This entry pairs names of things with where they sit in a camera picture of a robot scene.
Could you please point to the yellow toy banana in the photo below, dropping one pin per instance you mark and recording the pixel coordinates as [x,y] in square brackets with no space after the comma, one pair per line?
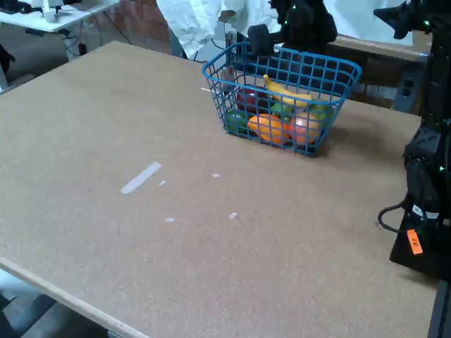
[285,94]

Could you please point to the dark red toy pomegranate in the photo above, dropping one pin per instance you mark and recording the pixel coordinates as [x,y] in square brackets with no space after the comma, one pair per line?
[248,98]

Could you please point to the white crumpled sheet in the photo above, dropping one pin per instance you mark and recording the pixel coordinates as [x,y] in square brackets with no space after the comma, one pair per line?
[190,21]

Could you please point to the brown wooden bench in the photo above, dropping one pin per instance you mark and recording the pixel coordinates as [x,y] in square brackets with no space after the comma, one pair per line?
[380,49]

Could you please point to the dark green toy fruit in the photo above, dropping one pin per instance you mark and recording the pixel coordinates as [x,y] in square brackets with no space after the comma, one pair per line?
[236,121]

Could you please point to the light green round toy fruit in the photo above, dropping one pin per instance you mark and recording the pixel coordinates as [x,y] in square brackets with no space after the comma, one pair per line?
[322,112]

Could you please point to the red orange round toy fruit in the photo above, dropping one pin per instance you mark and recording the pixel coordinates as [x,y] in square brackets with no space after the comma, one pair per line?
[306,126]

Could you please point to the black power outlet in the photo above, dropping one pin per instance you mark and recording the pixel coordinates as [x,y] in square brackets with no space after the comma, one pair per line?
[407,88]

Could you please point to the black plug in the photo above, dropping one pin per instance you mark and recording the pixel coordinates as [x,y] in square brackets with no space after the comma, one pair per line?
[82,48]

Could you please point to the long white tape strip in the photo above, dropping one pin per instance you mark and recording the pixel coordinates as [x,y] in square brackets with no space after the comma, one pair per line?
[141,177]

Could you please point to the white desk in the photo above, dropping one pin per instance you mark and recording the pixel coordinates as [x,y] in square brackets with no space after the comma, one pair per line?
[70,15]

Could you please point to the white stand on desk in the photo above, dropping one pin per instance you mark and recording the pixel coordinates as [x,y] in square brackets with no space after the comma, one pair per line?
[51,12]

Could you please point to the orange label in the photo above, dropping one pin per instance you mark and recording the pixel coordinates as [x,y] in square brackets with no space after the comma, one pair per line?
[414,242]

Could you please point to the dark metal table leg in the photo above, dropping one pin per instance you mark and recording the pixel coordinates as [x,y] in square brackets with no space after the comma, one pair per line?
[442,317]

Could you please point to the grey post with red sticker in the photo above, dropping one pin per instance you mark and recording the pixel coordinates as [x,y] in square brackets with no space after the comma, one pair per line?
[230,38]

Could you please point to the grey metal post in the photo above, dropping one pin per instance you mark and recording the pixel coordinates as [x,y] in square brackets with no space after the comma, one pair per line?
[405,105]

